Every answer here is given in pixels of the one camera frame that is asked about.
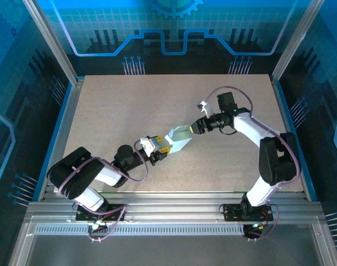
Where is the light teal paper box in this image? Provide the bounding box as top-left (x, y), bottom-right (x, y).
top-left (159, 124), bottom-right (193, 155)

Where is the grey metal lower shelf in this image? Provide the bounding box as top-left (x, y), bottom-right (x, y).
top-left (7, 221), bottom-right (337, 266)

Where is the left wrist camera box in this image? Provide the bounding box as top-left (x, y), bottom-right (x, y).
top-left (139, 136), bottom-right (158, 156)

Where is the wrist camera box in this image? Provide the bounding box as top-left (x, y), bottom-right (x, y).
top-left (139, 136), bottom-right (158, 156)
top-left (196, 100), bottom-right (215, 116)

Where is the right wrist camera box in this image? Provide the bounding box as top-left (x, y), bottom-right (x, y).
top-left (196, 100), bottom-right (215, 116)

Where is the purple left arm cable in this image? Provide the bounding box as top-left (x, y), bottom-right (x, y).
top-left (57, 140), bottom-right (150, 243)

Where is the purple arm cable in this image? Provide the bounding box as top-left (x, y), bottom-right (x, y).
top-left (204, 85), bottom-right (301, 242)
top-left (57, 140), bottom-right (150, 243)

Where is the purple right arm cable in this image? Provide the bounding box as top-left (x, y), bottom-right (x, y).
top-left (204, 85), bottom-right (301, 242)

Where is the aluminium frame cross rail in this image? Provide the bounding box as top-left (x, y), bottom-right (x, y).
top-left (27, 192), bottom-right (324, 226)

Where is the aluminium frame side rail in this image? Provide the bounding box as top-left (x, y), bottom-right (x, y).
top-left (270, 76), bottom-right (312, 202)
top-left (37, 77), bottom-right (85, 202)

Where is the coloured wire bundle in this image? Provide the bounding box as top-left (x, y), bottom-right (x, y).
top-left (88, 212), bottom-right (115, 232)
top-left (243, 221), bottom-right (269, 241)

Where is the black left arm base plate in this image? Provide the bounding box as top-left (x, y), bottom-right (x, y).
top-left (75, 203), bottom-right (128, 222)

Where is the slotted grey cable duct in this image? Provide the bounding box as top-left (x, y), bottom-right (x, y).
top-left (34, 226), bottom-right (248, 236)

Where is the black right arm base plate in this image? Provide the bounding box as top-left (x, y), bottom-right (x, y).
top-left (222, 203), bottom-right (274, 222)

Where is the aluminium frame post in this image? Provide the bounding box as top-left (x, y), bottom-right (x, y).
top-left (21, 0), bottom-right (85, 85)
top-left (269, 0), bottom-right (326, 85)

